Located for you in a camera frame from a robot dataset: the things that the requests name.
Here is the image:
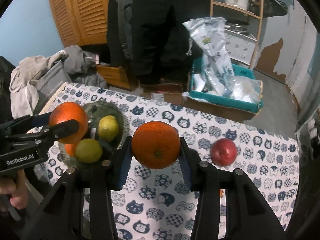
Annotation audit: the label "orange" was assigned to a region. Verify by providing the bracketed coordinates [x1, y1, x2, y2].
[131, 121, 181, 170]
[48, 102, 88, 144]
[65, 144, 77, 157]

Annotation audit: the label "yellow lemon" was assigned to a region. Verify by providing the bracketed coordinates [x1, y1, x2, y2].
[98, 115, 119, 142]
[75, 139, 103, 163]

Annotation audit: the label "large red apple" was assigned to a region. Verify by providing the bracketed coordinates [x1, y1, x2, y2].
[210, 138, 237, 167]

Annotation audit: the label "person's left hand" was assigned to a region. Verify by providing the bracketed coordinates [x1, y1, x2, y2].
[1, 170, 28, 210]

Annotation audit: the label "orange in bowl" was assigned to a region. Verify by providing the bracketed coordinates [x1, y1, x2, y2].
[65, 144, 77, 157]

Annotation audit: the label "beige towel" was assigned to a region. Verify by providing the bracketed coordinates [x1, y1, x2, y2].
[9, 50, 67, 119]

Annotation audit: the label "green glass bowl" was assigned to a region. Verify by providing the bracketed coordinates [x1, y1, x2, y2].
[58, 101, 124, 169]

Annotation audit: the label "grey laundry bag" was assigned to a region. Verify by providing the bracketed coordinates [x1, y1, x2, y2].
[30, 61, 72, 114]

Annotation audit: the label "grey jacket pile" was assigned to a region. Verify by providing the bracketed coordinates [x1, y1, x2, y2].
[62, 45, 107, 88]

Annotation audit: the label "wooden drawer box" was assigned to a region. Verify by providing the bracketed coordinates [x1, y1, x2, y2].
[96, 64, 131, 90]

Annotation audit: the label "cat pattern tablecloth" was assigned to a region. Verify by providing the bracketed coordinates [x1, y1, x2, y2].
[24, 83, 299, 239]

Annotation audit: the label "shoe rack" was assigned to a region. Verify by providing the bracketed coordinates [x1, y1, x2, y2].
[295, 109, 319, 155]

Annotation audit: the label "small cardboard box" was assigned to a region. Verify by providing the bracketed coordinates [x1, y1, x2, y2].
[140, 83, 184, 105]

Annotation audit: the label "wooden louvered cabinet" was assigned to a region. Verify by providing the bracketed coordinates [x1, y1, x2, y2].
[49, 0, 108, 47]

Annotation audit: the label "teal lined cardboard box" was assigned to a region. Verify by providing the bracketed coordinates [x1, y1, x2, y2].
[188, 57, 264, 115]

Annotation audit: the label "clear plastic bag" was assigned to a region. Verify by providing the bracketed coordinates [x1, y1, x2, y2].
[227, 76, 263, 105]

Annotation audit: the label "hanging dark coats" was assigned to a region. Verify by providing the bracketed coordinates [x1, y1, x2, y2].
[106, 0, 210, 85]

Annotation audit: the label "white patterned plastic bag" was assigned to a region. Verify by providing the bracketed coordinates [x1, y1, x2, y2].
[183, 17, 234, 96]

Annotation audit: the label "white patterned storage box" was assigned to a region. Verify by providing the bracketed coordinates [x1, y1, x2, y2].
[225, 30, 257, 65]

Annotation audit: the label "metal steamer pot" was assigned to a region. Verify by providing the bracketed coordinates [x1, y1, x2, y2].
[225, 20, 249, 35]

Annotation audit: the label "wooden shelf rack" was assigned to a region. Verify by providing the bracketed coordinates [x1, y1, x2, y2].
[210, 0, 264, 69]

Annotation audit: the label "white cooking pot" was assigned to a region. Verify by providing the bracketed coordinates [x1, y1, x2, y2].
[225, 0, 252, 10]

